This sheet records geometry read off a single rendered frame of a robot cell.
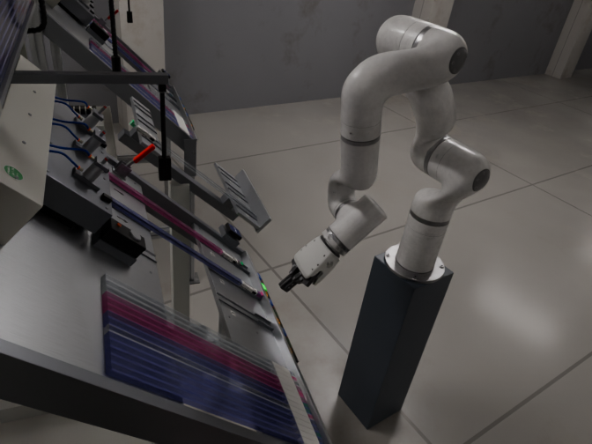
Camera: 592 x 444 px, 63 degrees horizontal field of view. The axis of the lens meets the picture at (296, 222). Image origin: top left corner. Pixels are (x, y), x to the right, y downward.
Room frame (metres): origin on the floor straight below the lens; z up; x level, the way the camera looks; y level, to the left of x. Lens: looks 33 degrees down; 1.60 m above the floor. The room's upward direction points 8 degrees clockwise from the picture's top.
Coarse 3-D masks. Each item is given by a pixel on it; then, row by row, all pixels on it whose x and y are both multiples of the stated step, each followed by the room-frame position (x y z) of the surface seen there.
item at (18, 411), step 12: (24, 24) 0.79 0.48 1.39; (24, 36) 0.73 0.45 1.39; (12, 60) 0.61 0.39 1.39; (12, 72) 0.58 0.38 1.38; (0, 96) 0.49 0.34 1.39; (0, 108) 0.44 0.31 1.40; (0, 408) 0.58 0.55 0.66; (12, 408) 0.58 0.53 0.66; (24, 408) 0.59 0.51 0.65; (0, 420) 0.57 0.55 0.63; (12, 420) 0.58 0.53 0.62
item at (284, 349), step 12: (252, 264) 1.08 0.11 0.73; (252, 276) 1.03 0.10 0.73; (264, 300) 0.94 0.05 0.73; (264, 312) 0.91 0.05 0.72; (276, 324) 0.86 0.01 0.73; (276, 336) 0.83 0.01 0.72; (288, 348) 0.79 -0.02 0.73; (288, 360) 0.76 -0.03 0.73; (300, 384) 0.69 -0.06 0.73; (312, 408) 0.64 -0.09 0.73; (324, 432) 0.58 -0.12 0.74
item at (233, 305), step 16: (192, 224) 1.07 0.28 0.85; (208, 256) 0.95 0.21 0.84; (208, 272) 0.88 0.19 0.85; (240, 272) 1.02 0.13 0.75; (224, 288) 0.86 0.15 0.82; (240, 288) 0.93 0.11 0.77; (224, 304) 0.79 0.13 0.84; (240, 304) 0.85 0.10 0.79; (256, 304) 0.92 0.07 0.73; (224, 320) 0.73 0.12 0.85; (240, 320) 0.78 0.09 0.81; (256, 320) 0.84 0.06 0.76; (240, 336) 0.72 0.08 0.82; (256, 336) 0.77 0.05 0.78; (272, 336) 0.83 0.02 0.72; (256, 352) 0.71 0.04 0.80; (272, 352) 0.76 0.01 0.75
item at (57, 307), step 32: (128, 192) 0.92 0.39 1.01; (32, 224) 0.57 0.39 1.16; (128, 224) 0.79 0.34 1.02; (0, 256) 0.47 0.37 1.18; (32, 256) 0.51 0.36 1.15; (64, 256) 0.56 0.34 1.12; (96, 256) 0.61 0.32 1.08; (0, 288) 0.42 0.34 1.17; (32, 288) 0.45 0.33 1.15; (64, 288) 0.49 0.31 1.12; (96, 288) 0.54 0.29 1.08; (160, 288) 0.67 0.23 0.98; (0, 320) 0.37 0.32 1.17; (32, 320) 0.40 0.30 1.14; (64, 320) 0.44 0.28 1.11; (96, 320) 0.47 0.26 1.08; (64, 352) 0.39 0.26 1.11; (96, 352) 0.42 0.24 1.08; (128, 384) 0.40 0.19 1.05
